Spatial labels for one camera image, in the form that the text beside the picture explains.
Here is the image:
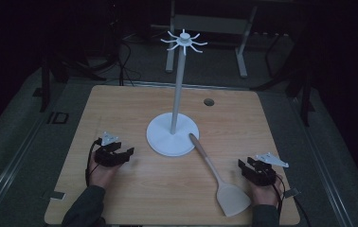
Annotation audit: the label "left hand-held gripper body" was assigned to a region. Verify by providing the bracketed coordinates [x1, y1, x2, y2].
[94, 131, 125, 167]

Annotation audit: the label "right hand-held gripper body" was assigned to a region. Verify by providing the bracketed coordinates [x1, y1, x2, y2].
[242, 152, 290, 186]

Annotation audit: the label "white spatula with wooden handle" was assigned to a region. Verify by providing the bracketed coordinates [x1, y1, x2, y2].
[188, 132, 252, 218]

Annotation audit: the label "white utensil stand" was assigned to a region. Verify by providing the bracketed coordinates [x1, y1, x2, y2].
[146, 28, 208, 157]

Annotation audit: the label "person's left hand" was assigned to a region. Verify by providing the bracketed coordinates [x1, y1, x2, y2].
[87, 150, 122, 189]

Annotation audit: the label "person's right hand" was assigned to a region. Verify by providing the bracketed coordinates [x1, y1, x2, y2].
[250, 174, 285, 207]

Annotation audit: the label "black floor socket box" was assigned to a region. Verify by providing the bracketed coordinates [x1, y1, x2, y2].
[45, 111, 70, 125]

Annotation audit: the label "black stand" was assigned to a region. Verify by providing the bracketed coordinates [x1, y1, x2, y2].
[32, 9, 107, 114]
[251, 18, 317, 128]

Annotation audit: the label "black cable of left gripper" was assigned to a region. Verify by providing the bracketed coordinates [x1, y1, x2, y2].
[84, 138, 103, 187]

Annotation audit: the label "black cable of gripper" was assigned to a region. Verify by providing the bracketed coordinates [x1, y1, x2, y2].
[271, 173, 286, 219]
[84, 138, 103, 187]

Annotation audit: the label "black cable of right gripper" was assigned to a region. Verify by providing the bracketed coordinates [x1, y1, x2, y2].
[271, 173, 286, 219]

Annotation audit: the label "metal table bracket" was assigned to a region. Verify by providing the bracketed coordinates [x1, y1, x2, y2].
[42, 190, 66, 201]
[282, 186, 301, 200]

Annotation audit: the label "black floor cables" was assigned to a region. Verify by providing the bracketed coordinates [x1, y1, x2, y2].
[116, 31, 162, 87]

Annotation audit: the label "grey metal desk frame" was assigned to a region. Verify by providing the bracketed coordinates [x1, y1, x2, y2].
[165, 0, 259, 79]

